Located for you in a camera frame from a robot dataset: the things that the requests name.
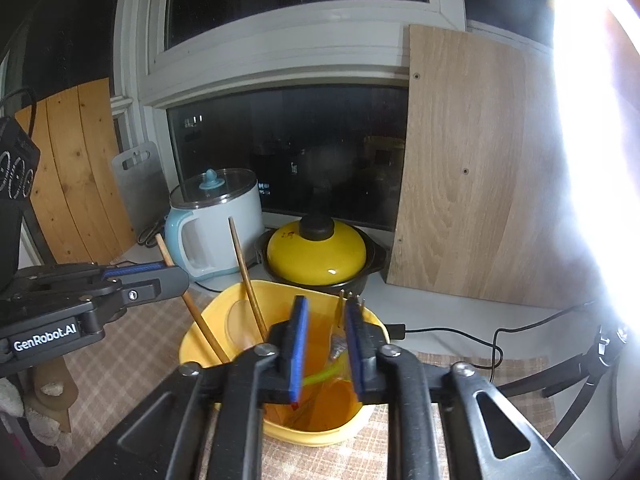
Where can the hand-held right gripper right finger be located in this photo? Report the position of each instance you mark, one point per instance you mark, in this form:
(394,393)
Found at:
(356,350)

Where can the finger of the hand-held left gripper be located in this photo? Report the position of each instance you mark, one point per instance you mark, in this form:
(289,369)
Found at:
(135,270)
(150,287)

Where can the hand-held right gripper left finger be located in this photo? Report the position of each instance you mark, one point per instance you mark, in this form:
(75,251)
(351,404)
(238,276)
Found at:
(299,350)

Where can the green plastic spoon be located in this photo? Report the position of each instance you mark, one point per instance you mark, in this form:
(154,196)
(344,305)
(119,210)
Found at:
(320,376)

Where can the metal fork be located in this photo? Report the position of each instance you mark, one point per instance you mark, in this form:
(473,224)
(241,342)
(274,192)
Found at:
(342,310)

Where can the long bamboo chopstick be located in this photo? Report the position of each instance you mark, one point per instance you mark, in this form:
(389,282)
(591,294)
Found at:
(248,280)
(203,320)

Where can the yellow plastic container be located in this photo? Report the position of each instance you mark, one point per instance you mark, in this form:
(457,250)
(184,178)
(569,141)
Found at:
(220,310)

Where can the black scissors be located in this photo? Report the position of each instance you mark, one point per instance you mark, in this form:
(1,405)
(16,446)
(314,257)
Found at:
(150,235)

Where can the beige fuzzy slipper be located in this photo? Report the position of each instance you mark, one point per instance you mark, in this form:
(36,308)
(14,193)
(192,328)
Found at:
(50,390)

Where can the plaid table cloth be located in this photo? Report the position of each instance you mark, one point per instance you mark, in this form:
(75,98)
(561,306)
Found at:
(140,350)

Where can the grey cutting board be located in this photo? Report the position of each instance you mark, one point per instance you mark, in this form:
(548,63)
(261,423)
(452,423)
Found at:
(142,195)

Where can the black pot with yellow lid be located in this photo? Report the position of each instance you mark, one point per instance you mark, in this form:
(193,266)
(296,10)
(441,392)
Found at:
(320,260)

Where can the blue white electric pot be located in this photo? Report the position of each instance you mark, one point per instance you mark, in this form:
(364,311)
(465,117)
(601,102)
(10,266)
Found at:
(220,210)

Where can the pine plank board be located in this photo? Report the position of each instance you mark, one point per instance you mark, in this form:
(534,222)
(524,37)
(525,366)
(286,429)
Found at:
(85,170)

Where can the light wood panel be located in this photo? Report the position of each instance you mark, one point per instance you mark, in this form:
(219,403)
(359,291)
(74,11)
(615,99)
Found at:
(475,185)

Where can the black tripod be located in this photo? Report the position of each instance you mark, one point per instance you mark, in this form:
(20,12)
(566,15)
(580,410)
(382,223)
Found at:
(595,360)

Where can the white window frame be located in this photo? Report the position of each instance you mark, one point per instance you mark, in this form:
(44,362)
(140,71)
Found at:
(300,60)

